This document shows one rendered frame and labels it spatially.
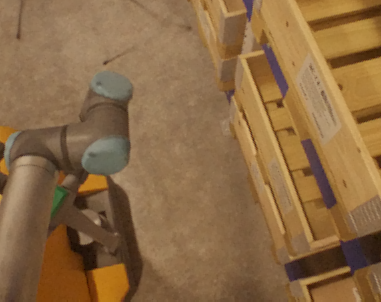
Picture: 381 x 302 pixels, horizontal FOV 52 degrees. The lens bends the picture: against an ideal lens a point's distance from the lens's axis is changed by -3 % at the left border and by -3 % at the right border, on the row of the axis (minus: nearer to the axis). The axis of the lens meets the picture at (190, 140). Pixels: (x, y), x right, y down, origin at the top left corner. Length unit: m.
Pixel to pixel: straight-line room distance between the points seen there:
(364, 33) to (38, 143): 1.02
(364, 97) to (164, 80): 1.71
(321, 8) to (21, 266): 1.14
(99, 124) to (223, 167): 1.75
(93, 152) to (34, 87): 2.19
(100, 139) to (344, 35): 0.87
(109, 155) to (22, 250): 0.24
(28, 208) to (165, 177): 1.82
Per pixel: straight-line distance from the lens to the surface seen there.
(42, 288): 1.67
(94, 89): 0.84
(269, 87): 1.84
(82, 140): 0.77
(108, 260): 2.12
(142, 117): 2.61
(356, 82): 1.27
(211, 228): 2.38
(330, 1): 1.42
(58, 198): 1.01
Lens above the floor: 2.35
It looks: 68 degrees down
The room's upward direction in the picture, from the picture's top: 3 degrees counter-clockwise
